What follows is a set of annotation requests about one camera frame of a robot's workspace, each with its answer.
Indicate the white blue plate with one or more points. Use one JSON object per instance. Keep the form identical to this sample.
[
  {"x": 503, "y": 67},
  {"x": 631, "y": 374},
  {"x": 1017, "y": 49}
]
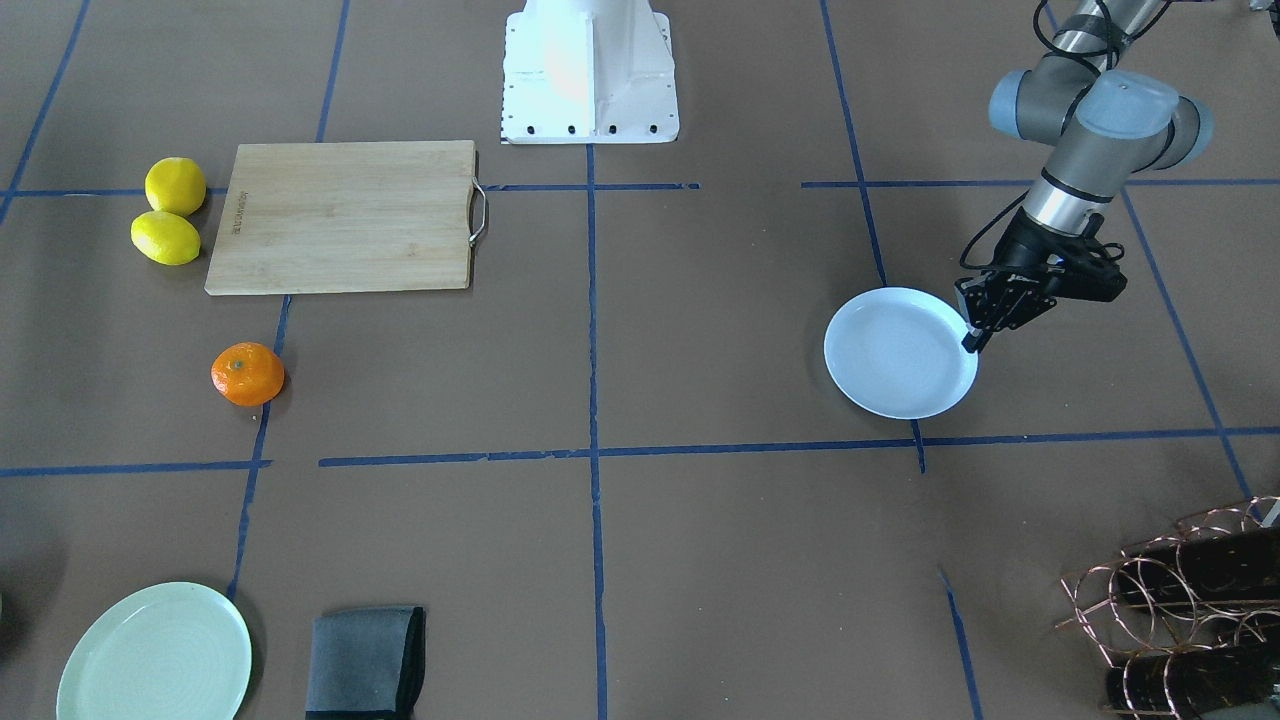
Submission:
[{"x": 899, "y": 353}]

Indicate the copper wire bottle rack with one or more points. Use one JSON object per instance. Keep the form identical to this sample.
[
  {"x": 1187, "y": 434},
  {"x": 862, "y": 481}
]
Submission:
[{"x": 1121, "y": 632}]

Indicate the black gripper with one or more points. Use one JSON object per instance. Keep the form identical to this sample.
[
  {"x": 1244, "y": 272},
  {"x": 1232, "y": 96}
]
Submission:
[{"x": 1022, "y": 244}]

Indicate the dark wine bottle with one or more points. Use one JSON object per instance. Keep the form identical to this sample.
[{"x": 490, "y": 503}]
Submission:
[
  {"x": 1227, "y": 572},
  {"x": 1226, "y": 683}
]

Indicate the lower yellow lemon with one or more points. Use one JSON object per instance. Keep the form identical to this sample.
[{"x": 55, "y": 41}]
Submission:
[{"x": 166, "y": 238}]

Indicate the grey black folded cloth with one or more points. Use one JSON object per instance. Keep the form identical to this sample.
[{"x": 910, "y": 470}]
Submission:
[{"x": 367, "y": 663}]

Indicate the upper yellow lemon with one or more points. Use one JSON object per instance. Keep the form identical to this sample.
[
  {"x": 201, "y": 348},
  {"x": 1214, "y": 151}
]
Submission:
[{"x": 176, "y": 185}]

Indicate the orange mandarin fruit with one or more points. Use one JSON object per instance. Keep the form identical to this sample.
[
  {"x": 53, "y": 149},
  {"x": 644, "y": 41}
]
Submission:
[{"x": 248, "y": 374}]

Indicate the yellow lemon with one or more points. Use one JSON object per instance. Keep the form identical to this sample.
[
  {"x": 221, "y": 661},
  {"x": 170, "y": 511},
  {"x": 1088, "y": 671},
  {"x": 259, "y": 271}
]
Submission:
[
  {"x": 166, "y": 238},
  {"x": 176, "y": 185}
]

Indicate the bamboo cutting board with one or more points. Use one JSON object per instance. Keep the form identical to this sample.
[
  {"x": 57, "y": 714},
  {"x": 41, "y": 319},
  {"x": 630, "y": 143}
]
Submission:
[{"x": 348, "y": 217}]

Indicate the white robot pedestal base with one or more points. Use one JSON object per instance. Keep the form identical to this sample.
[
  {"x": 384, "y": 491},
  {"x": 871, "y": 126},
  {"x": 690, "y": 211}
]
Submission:
[{"x": 588, "y": 72}]

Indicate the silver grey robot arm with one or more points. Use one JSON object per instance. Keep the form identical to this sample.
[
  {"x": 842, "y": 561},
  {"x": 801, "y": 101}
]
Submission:
[{"x": 1103, "y": 125}]

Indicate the light green plate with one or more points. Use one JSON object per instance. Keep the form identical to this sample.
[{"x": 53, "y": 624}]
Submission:
[{"x": 176, "y": 650}]

